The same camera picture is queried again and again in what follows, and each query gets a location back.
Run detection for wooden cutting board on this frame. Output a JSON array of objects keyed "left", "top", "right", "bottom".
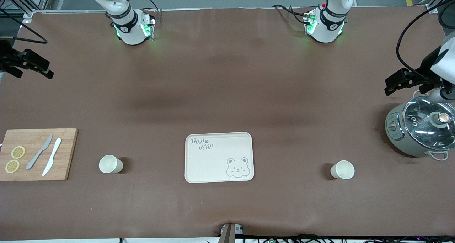
[{"left": 0, "top": 128, "right": 79, "bottom": 181}]

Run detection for aluminium frame struts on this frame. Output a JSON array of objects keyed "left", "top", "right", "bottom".
[
  {"left": 419, "top": 0, "right": 455, "bottom": 14},
  {"left": 0, "top": 0, "right": 54, "bottom": 23}
]

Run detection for white plastic knife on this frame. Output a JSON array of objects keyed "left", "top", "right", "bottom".
[{"left": 42, "top": 138, "right": 62, "bottom": 176}]

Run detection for grey-green electric cooker pot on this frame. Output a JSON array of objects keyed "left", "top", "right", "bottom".
[{"left": 385, "top": 90, "right": 455, "bottom": 162}]

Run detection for silver table edge rail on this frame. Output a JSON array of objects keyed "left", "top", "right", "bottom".
[{"left": 32, "top": 9, "right": 163, "bottom": 14}]

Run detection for grey plastic knife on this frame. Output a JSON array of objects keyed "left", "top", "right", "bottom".
[{"left": 26, "top": 134, "right": 53, "bottom": 170}]

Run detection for white paper cup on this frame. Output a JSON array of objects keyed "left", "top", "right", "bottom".
[{"left": 98, "top": 154, "right": 124, "bottom": 174}]

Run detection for brown table mat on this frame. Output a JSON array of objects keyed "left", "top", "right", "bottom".
[{"left": 0, "top": 5, "right": 455, "bottom": 241}]

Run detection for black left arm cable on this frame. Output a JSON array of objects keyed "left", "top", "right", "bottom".
[{"left": 396, "top": 1, "right": 455, "bottom": 83}]

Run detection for grey metal mount bracket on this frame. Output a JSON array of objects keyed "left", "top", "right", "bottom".
[{"left": 220, "top": 222, "right": 245, "bottom": 243}]

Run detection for cream tray with bear print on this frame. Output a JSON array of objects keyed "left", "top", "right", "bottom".
[{"left": 184, "top": 132, "right": 255, "bottom": 184}]

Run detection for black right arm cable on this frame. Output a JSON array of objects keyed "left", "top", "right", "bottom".
[{"left": 0, "top": 7, "right": 48, "bottom": 45}]

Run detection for glass lid with copper knob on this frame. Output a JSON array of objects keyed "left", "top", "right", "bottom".
[{"left": 403, "top": 95, "right": 455, "bottom": 151}]

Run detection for black left base cable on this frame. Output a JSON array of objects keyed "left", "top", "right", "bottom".
[{"left": 273, "top": 4, "right": 310, "bottom": 25}]

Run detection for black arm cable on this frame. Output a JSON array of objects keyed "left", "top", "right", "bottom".
[
  {"left": 0, "top": 7, "right": 48, "bottom": 45},
  {"left": 396, "top": 1, "right": 455, "bottom": 83}
]

